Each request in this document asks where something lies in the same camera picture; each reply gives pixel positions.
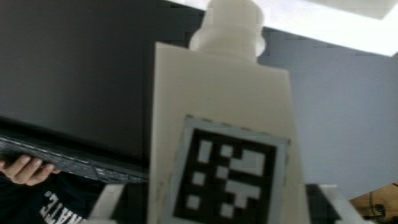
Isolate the black laptop keyboard edge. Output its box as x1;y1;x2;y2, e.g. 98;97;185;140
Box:
0;116;150;184

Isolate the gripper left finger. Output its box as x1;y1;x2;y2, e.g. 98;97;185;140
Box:
88;183;148;224

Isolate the dark printed shirt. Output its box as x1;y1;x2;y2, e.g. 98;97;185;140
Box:
0;173;105;224

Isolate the white front wall bar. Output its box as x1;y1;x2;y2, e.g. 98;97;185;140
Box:
168;0;212;10

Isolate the person's hand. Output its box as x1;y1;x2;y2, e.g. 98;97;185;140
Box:
0;155;61;186

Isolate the white right wall bar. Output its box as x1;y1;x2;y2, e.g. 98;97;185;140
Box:
258;0;398;57

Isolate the white wall bar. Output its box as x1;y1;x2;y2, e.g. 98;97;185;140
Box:
258;0;398;57
168;0;212;10

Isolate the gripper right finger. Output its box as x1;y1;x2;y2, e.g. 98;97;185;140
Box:
306;184;374;224

